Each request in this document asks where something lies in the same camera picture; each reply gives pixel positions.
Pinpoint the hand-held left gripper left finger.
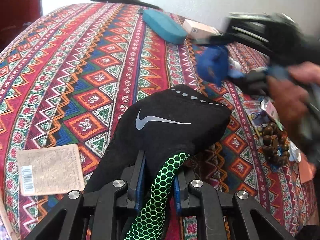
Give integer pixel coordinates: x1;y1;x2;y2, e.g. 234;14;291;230
25;150;147;240

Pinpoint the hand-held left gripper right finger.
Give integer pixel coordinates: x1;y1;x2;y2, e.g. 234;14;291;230
174;167;298;240

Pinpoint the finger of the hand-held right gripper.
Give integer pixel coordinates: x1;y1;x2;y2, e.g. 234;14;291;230
230;65;288;97
195;35;230;87

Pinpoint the black glove green cuff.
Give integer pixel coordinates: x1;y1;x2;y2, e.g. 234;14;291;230
86;85;232;240

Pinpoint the person's right hand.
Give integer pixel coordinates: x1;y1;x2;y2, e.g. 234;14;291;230
269;62;320;135

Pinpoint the pale pink small box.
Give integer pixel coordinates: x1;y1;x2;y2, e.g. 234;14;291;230
182;19;220;39

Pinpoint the teal zipper case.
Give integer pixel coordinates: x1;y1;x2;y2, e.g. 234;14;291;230
142;9;188;43

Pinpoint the beige flat packet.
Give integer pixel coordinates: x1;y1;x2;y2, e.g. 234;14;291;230
16;144;85;197

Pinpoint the patterned woven tablecloth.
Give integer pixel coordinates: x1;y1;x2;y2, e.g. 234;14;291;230
0;2;318;240

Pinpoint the red wooden furniture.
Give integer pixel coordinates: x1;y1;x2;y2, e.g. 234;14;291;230
0;0;43;53

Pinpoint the brown wooden bead string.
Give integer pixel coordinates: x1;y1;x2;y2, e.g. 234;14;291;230
257;124;292;168

